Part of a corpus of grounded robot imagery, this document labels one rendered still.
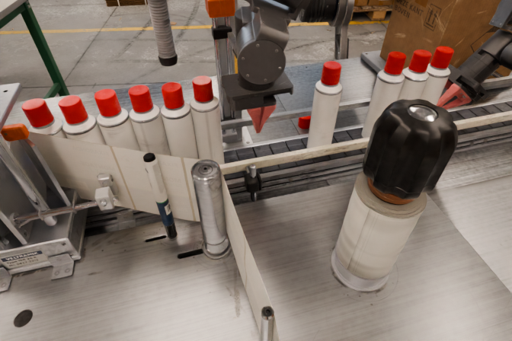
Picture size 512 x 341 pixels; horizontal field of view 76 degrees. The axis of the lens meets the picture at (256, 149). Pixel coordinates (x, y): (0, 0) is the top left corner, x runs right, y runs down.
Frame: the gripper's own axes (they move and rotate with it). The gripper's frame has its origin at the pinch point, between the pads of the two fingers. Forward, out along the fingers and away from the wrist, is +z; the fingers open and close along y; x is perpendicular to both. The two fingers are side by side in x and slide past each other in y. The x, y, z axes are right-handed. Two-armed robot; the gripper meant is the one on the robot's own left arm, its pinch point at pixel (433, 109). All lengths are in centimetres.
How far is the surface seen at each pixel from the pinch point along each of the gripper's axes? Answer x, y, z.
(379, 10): 185, -267, -43
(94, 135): -61, 1, 36
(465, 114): 14.0, -2.1, -3.9
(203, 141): -43, 1, 30
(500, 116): 13.9, 4.4, -8.1
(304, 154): -24.4, 3.7, 22.2
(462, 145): 11.2, 5.4, 1.9
